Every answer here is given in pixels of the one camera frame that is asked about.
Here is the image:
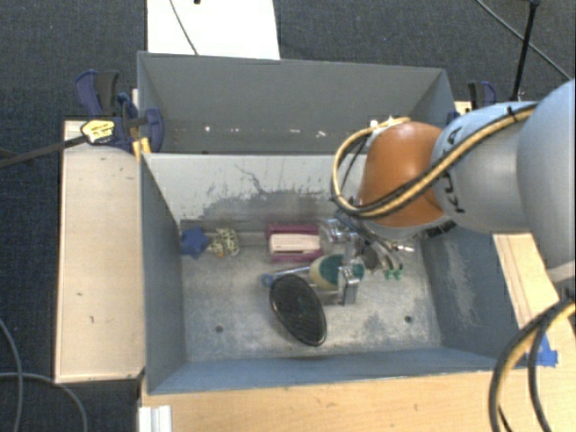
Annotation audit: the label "pale wood flat board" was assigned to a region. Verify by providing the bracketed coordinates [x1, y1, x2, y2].
[54, 121, 147, 383]

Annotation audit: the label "grey metal bin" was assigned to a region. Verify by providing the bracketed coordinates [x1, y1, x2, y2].
[136, 50, 533, 396]

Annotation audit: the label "black oval mesh strainer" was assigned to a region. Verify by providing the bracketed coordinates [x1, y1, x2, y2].
[268, 273, 329, 348]

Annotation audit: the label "blue star-shaped toy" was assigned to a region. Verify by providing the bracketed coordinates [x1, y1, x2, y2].
[180, 226, 211, 260]

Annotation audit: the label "silver tool with blue loop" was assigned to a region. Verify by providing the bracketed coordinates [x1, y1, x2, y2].
[260, 264, 312, 288]

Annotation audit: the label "green and cream ball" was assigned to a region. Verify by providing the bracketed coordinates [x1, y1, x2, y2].
[308, 254, 348, 290]

